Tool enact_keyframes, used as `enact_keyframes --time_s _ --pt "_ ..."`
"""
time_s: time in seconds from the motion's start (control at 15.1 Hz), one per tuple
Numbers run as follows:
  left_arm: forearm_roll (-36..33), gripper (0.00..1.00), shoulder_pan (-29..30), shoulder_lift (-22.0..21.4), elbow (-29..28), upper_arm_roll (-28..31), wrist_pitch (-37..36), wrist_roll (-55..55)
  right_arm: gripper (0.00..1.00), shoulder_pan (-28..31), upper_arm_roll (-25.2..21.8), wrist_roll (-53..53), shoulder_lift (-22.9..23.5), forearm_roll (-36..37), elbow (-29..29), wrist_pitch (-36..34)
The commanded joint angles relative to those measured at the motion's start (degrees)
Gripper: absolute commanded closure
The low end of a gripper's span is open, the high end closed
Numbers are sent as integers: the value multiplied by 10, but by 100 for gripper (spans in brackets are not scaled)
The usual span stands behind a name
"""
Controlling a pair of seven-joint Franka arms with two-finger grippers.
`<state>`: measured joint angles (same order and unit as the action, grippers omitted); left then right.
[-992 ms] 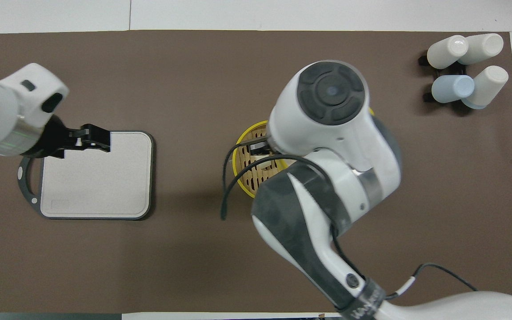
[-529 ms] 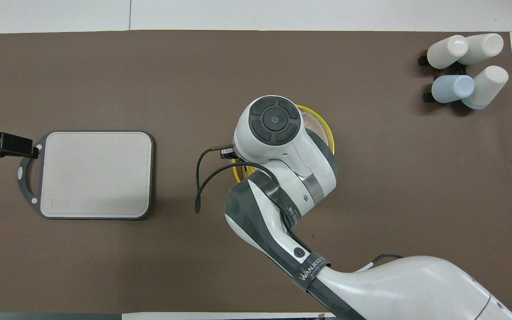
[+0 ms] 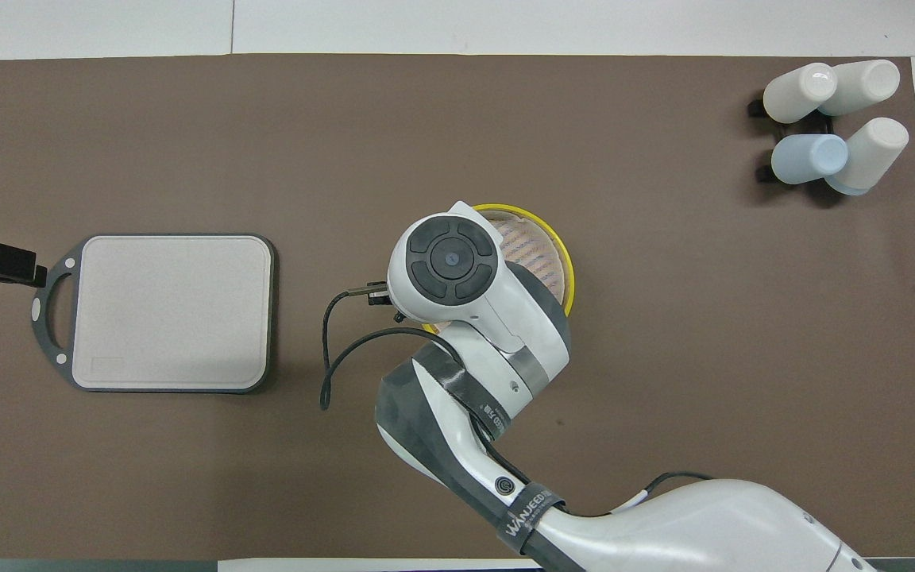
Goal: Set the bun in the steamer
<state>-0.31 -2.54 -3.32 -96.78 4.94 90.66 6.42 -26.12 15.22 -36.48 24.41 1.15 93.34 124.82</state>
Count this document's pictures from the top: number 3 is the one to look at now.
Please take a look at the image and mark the pink steamer liner cloth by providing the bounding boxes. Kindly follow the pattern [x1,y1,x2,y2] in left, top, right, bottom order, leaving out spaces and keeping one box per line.
[486,210,569,307]

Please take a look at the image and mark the grey cutting board dark rim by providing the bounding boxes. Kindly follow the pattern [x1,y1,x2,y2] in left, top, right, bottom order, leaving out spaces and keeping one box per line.
[29,233,277,395]

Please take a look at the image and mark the brown table mat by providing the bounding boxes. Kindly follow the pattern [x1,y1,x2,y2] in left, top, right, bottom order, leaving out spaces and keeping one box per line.
[0,54,915,562]

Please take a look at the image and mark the yellow rimmed plate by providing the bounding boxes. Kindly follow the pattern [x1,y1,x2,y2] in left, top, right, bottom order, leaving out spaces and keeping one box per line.
[421,202,576,335]

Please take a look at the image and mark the black cup rack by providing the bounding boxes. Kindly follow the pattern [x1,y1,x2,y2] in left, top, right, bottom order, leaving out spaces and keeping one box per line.
[747,91,846,204]

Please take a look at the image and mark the light blue cup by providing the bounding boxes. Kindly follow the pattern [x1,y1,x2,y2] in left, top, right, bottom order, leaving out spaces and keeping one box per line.
[770,133,850,186]

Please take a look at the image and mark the white cup blue base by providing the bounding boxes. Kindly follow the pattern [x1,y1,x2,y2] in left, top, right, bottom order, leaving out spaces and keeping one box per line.
[824,117,910,196]

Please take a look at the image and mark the black cable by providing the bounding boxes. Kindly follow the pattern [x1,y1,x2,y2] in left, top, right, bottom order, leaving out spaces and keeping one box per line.
[319,281,717,519]

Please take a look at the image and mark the black printed velcro strap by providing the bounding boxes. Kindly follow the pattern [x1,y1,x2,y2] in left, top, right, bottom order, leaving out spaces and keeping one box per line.
[496,481,567,562]

